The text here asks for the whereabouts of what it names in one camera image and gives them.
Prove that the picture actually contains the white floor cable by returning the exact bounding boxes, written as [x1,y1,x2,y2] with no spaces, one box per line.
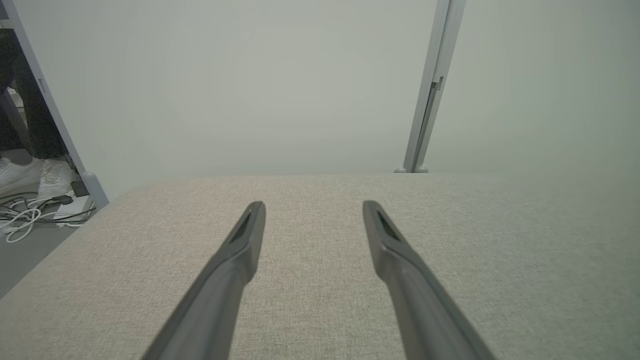
[0,197,61,244]

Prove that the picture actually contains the grey slanted partition frame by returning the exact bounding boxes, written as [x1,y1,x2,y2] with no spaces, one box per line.
[0,0,110,209]

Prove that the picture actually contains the grey metal partition post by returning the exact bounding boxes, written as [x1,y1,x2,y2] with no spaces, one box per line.
[402,0,467,173]

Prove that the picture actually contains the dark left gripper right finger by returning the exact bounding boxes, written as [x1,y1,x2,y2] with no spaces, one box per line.
[362,200,497,360]

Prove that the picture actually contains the black trousers of person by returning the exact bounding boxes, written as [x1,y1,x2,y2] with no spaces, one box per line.
[0,29,69,161]

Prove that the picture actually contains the white sneaker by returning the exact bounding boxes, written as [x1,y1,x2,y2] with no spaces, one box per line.
[37,159,77,201]
[0,156,47,199]

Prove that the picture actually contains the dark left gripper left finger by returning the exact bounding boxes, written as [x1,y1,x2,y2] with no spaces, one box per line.
[141,201,267,360]

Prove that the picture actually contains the white power strip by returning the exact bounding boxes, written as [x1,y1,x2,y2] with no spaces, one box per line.
[52,196,95,228]

